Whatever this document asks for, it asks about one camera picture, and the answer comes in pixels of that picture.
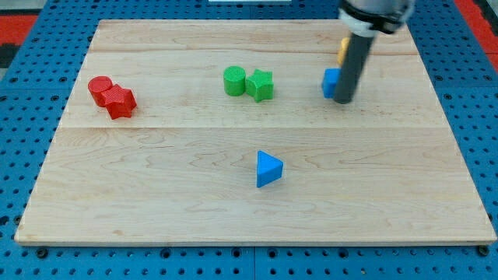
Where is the blue cube block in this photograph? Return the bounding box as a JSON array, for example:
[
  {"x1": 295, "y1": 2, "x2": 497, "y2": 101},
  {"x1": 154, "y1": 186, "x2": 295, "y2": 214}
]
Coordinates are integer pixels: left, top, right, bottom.
[{"x1": 321, "y1": 68, "x2": 341, "y2": 99}]

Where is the red star block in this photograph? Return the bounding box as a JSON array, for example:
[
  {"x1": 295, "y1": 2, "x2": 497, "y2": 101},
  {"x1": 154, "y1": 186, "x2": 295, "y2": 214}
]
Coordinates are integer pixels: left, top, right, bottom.
[{"x1": 102, "y1": 85, "x2": 137, "y2": 120}]

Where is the green star block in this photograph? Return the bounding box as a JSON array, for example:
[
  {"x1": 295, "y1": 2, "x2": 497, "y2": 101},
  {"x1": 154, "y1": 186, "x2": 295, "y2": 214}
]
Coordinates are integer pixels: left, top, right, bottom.
[{"x1": 246, "y1": 68, "x2": 274, "y2": 103}]

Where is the green cylinder block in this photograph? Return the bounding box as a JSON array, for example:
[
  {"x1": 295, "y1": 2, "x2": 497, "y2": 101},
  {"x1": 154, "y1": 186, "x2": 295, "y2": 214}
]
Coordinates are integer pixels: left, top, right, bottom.
[{"x1": 223, "y1": 65, "x2": 246, "y2": 96}]

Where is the grey robot arm flange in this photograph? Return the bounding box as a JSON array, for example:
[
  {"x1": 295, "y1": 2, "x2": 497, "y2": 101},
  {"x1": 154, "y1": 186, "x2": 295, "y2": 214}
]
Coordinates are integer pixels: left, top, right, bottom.
[{"x1": 338, "y1": 0, "x2": 416, "y2": 37}]

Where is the red cylinder block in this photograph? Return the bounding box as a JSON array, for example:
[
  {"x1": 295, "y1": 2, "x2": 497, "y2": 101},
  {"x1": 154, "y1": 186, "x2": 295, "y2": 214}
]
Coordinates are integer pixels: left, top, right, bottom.
[{"x1": 87, "y1": 75, "x2": 113, "y2": 107}]

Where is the blue triangular prism block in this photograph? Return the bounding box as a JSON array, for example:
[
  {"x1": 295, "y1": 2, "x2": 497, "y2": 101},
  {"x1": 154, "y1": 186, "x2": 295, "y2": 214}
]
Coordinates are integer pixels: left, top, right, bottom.
[{"x1": 256, "y1": 150, "x2": 283, "y2": 187}]

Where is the yellow block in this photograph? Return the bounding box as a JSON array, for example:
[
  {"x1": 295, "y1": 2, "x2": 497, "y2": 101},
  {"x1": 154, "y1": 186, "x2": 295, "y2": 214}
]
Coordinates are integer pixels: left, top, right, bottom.
[{"x1": 337, "y1": 37, "x2": 349, "y2": 66}]

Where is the light wooden board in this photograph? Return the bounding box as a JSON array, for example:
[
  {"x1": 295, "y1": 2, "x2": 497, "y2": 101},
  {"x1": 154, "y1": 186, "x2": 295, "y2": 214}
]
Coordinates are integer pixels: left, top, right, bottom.
[{"x1": 15, "y1": 19, "x2": 496, "y2": 247}]

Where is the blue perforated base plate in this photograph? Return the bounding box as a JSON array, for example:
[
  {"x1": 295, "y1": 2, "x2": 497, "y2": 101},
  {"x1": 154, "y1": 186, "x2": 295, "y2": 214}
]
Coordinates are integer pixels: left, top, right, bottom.
[{"x1": 1, "y1": 0, "x2": 497, "y2": 279}]

